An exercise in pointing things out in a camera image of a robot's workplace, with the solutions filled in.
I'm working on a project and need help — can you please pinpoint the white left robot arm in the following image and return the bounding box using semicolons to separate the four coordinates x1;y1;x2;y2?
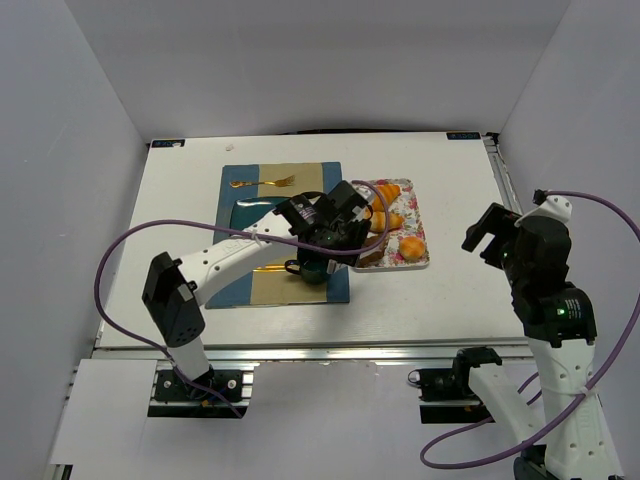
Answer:
142;181;384;391

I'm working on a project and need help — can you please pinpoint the blue and beige placemat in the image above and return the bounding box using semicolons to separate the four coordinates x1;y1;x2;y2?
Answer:
205;162;350;309

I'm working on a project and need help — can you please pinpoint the brown chocolate croissant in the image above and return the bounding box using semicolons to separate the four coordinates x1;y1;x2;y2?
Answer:
360;234;389;257

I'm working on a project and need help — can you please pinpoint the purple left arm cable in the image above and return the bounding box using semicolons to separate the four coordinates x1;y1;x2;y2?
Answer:
93;180;391;417

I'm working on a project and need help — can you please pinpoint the gold knife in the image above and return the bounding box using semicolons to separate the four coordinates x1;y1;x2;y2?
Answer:
253;264;287;273

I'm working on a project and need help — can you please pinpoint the small orange striped croissant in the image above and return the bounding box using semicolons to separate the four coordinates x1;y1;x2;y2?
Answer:
365;211;404;233

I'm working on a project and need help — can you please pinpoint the round orange bun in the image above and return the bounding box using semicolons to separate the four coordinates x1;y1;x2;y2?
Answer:
398;236;426;262

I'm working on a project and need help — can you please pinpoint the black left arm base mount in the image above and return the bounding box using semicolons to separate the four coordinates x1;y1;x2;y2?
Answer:
147;369;248;419

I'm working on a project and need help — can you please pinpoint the aluminium table edge rail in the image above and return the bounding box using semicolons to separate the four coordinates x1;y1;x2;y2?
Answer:
91;342;533;362

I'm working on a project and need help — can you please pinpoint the large orange striped croissant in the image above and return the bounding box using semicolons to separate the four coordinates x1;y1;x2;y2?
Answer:
371;183;401;212

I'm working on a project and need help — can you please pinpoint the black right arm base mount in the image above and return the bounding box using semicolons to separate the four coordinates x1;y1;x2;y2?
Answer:
407;368;492;425

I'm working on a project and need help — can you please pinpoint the floral rectangular tray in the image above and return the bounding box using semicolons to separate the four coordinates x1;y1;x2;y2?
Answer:
354;178;430;272

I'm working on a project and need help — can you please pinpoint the dark green mug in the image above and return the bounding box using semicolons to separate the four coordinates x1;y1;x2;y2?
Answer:
284;259;330;285

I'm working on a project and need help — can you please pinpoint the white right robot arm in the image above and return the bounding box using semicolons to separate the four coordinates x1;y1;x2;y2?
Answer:
462;197;619;479

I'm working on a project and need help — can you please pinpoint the teal square plate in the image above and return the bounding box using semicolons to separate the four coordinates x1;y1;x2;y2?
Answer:
220;196;287;231

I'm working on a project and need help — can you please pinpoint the blue table corner label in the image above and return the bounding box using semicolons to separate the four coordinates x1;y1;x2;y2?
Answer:
446;131;482;141

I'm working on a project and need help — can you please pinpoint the gold fork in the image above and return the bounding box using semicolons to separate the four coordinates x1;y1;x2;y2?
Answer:
229;175;296;188

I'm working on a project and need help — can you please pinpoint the white front cover board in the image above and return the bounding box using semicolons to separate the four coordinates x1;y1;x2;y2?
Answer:
47;358;526;466

